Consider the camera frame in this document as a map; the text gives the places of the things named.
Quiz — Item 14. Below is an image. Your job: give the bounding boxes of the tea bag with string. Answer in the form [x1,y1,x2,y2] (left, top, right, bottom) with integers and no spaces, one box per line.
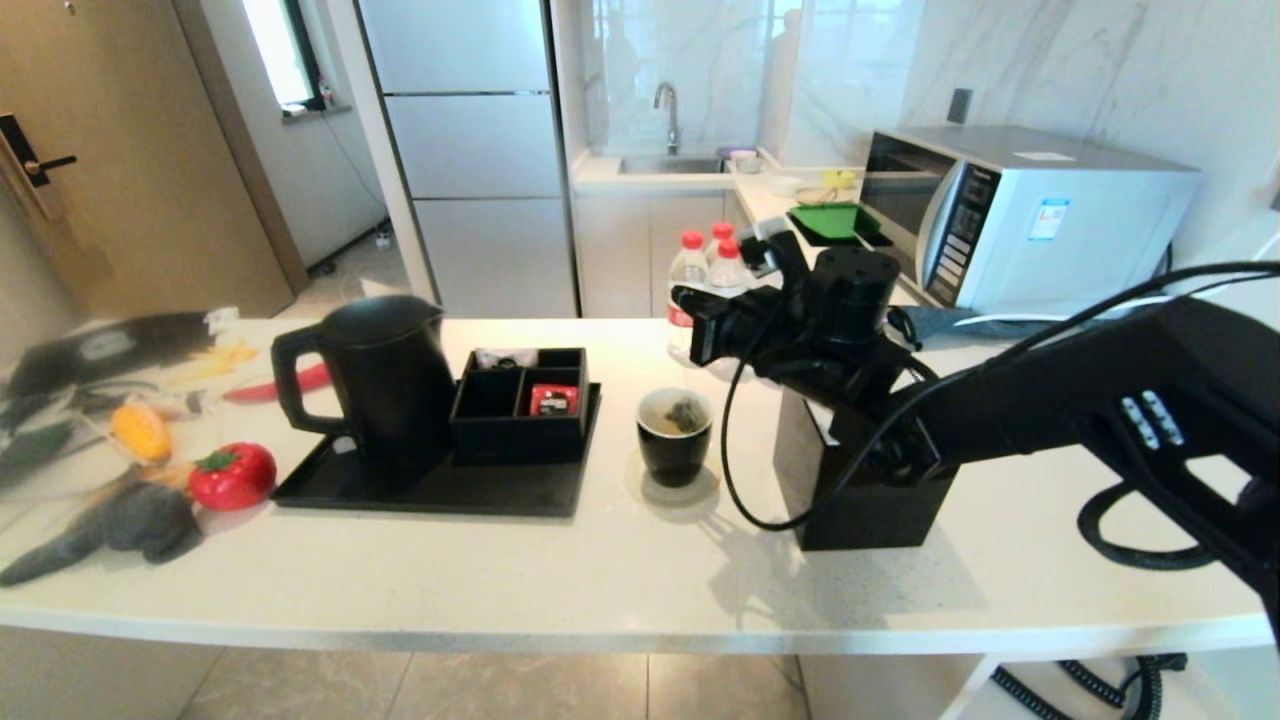
[665,330,708,435]

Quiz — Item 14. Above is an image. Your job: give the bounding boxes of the black electric kettle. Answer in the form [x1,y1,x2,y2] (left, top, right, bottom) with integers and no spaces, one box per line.
[271,294,457,473]

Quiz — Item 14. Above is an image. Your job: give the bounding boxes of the white kitchen base cabinet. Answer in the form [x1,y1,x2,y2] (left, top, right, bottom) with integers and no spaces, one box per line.
[575,190,753,319]

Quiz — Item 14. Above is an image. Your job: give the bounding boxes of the black cooktop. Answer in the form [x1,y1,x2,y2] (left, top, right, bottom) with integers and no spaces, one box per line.
[790,215,893,250]

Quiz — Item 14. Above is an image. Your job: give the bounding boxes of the green plastic tray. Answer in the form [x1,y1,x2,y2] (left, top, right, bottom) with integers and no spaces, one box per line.
[786,203,881,242]

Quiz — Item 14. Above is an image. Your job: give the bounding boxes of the steel kitchen sink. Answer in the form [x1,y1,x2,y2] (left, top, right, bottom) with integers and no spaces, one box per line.
[617,153,728,176]

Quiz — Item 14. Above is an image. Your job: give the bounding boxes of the black cup white inside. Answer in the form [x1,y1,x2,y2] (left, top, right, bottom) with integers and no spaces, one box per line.
[636,388,714,489]

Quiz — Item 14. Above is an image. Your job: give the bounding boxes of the clear glass coaster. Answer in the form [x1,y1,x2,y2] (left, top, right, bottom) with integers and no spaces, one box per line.
[625,448,721,508]

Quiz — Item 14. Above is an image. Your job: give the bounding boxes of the chrome sink faucet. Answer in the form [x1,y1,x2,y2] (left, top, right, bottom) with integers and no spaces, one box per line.
[653,81,683,156]

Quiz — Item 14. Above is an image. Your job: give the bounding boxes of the black compartment organizer box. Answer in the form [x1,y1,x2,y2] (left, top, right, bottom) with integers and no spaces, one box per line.
[449,347,590,465]

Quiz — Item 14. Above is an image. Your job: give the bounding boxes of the black tissue box white top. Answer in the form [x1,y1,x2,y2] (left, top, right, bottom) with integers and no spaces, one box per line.
[771,372,963,552]

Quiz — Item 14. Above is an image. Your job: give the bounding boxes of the white refrigerator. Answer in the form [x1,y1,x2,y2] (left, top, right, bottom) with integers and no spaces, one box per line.
[355,0,581,321]

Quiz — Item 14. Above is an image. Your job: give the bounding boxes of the black rectangular serving tray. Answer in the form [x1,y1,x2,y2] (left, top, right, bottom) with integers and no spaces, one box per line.
[273,380,603,519]

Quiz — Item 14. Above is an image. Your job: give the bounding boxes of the silver microwave oven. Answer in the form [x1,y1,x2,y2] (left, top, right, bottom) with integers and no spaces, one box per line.
[856,124,1204,315]

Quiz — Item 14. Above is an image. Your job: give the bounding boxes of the red toy chili pepper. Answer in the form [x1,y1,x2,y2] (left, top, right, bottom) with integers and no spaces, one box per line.
[225,365,331,404]

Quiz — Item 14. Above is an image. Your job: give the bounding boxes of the yellow toy fries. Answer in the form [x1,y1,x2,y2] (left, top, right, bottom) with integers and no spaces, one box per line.
[168,340,263,391]

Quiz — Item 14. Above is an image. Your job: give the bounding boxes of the bright window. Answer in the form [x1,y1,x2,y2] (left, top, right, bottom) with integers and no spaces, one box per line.
[240,0,327,113]

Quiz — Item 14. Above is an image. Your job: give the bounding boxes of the red toy tomato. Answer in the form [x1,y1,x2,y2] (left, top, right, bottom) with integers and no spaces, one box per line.
[190,442,279,513]

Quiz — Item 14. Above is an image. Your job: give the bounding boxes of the black bag white tag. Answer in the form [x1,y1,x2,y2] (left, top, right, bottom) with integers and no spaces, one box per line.
[0,310,241,401]

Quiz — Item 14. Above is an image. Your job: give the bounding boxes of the yellow toy corn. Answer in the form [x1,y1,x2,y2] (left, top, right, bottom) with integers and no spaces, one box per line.
[112,403,173,462]

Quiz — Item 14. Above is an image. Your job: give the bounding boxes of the brown wooden door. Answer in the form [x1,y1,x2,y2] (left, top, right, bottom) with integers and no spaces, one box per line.
[0,0,296,321]

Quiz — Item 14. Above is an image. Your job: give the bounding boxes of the grey plush toy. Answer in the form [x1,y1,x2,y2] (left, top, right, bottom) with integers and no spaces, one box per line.
[0,482,204,588]

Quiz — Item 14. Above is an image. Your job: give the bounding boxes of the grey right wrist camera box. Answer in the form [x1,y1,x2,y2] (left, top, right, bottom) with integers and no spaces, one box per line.
[735,218,803,283]

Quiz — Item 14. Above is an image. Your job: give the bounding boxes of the black coiled cable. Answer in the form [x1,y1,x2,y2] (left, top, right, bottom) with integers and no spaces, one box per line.
[988,652,1189,720]

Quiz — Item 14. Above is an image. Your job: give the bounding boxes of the black door lock handle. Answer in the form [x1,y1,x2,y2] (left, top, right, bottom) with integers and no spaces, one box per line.
[0,113,79,189]

